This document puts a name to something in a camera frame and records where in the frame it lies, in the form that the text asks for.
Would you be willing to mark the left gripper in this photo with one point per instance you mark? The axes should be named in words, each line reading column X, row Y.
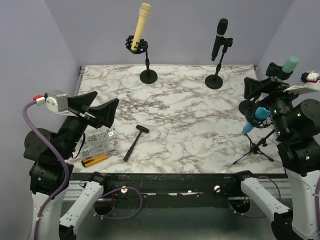
column 104, row 113

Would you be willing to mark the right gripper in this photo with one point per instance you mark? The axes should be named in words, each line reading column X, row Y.
column 275, row 88

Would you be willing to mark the black tripod shock-mount stand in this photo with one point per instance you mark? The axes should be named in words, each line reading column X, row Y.
column 255, row 147

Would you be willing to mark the blue microphone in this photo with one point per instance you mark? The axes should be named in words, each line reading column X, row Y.
column 255, row 116

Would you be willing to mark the mint green microphone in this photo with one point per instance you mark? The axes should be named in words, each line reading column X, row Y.
column 290, row 64

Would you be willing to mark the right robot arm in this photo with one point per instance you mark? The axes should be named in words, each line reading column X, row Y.
column 295, row 128

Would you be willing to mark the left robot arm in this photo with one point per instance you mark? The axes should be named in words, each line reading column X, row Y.
column 50, row 173

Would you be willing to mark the black round-base clip stand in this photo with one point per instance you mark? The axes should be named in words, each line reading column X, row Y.
column 214, row 81

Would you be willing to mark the black microphone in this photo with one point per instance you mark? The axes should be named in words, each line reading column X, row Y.
column 220, row 31

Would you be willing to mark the cream microphone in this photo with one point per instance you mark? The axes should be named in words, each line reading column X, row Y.
column 144, row 13

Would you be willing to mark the clear screw organizer box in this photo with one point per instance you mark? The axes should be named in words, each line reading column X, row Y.
column 99, row 144

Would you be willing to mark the yellow black utility knife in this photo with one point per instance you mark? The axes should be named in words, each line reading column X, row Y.
column 90, row 161

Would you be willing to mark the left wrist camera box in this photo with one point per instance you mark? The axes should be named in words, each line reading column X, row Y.
column 55, row 101

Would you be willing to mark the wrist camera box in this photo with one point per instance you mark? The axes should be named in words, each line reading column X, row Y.
column 310, row 82
column 55, row 101

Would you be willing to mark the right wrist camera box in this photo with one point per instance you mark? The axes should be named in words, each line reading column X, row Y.
column 310, row 82

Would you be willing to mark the black T-handle tool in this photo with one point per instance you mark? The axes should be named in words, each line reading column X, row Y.
column 141, row 129

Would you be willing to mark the black stand with shock mount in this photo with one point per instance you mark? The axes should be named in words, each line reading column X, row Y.
column 147, row 76

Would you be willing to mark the black front mounting rail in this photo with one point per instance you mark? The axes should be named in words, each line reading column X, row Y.
column 164, row 190

